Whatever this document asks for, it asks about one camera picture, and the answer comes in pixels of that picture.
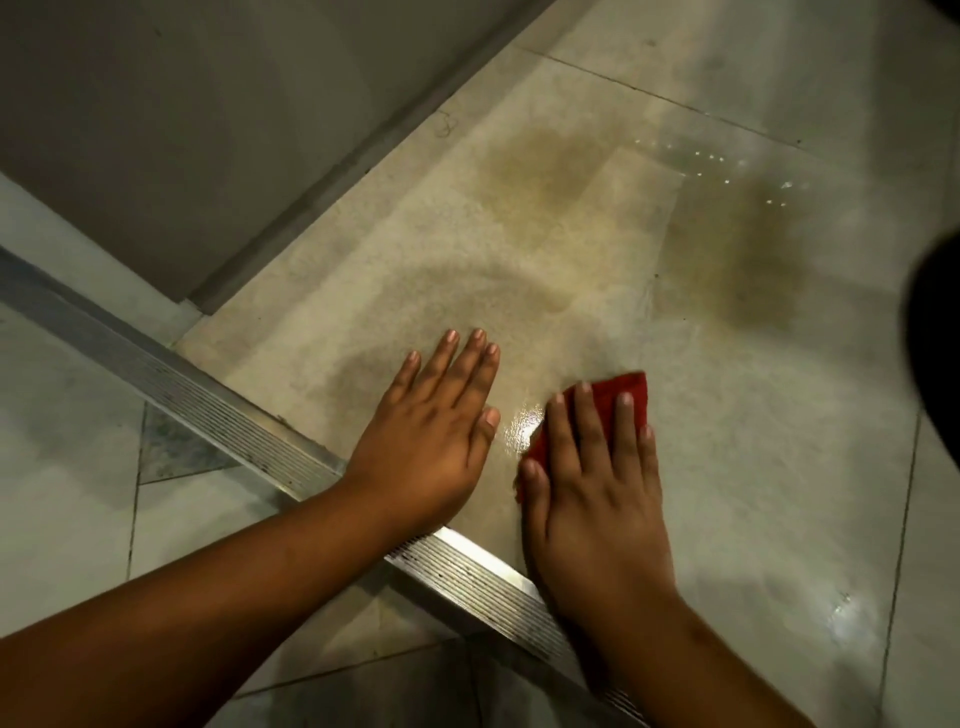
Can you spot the person's right hand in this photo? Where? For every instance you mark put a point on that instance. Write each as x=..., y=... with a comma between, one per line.
x=600, y=510

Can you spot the person's left hand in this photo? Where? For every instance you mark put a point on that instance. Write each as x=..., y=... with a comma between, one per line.
x=424, y=454

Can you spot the person's right little finger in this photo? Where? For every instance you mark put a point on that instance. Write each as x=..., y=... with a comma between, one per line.
x=649, y=461

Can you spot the person's right middle finger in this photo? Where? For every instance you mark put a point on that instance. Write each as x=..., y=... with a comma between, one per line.
x=591, y=424

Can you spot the person's right thumb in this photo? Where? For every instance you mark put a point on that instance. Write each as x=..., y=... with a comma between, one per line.
x=534, y=499

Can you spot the person's left thumb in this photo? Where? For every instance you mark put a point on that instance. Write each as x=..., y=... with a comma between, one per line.
x=484, y=446

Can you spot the person's left middle finger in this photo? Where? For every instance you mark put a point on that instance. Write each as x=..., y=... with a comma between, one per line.
x=466, y=367

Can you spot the person's left little finger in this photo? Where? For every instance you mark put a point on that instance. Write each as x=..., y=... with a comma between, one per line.
x=403, y=375

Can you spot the red cleaning cloth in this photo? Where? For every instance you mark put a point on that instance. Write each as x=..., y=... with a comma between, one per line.
x=609, y=390

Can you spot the person's right forearm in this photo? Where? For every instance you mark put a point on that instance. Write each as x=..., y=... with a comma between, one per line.
x=675, y=667

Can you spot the person's left forearm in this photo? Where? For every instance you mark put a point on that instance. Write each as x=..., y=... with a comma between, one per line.
x=210, y=600

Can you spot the ribbed metal threshold strip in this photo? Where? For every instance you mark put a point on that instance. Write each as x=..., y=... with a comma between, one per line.
x=225, y=420

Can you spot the brown liquid stain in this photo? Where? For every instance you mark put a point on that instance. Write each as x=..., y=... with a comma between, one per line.
x=720, y=255

